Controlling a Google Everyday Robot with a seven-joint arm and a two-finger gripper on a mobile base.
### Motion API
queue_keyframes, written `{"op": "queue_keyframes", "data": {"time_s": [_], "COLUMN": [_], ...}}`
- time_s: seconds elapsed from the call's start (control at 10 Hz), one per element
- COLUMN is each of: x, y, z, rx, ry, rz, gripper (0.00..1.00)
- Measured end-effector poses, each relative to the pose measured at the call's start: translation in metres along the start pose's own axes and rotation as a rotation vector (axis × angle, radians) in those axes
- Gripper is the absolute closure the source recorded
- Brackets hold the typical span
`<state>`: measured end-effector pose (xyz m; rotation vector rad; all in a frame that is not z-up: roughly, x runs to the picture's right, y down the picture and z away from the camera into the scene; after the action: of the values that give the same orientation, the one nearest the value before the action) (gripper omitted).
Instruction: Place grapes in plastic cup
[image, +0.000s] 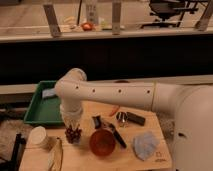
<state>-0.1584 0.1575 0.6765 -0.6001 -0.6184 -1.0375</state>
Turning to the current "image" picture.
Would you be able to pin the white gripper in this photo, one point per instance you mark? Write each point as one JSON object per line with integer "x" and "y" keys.
{"x": 71, "y": 118}

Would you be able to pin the dark red grape bunch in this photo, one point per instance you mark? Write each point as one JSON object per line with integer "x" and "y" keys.
{"x": 73, "y": 135}

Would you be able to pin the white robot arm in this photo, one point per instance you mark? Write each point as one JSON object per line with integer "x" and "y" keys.
{"x": 191, "y": 106}

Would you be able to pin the white paper cup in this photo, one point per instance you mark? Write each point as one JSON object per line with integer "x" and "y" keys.
{"x": 39, "y": 137}

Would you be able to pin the silver metal cup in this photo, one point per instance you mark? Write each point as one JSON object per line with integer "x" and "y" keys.
{"x": 121, "y": 119}

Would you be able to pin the green plastic tray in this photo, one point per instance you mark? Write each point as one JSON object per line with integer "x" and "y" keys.
{"x": 43, "y": 111}

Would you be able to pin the black small box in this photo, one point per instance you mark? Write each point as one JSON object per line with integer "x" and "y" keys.
{"x": 97, "y": 121}

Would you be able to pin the orange carrot piece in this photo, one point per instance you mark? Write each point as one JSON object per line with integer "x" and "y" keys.
{"x": 114, "y": 110}

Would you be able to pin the orange plastic bowl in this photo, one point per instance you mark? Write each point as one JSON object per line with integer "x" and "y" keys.
{"x": 102, "y": 143}

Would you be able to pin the yellow banana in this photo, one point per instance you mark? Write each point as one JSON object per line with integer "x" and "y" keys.
{"x": 56, "y": 156}

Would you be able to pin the black rectangular block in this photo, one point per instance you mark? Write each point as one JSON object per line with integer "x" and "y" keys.
{"x": 136, "y": 118}

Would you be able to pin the blue crumpled cloth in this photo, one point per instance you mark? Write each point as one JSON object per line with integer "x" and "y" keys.
{"x": 144, "y": 145}

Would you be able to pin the red round object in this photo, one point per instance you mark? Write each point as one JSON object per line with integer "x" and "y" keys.
{"x": 87, "y": 26}

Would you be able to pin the black office chair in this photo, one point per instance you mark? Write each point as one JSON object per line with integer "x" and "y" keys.
{"x": 165, "y": 9}

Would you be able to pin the black handled utensil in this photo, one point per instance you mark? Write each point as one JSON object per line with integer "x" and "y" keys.
{"x": 117, "y": 135}

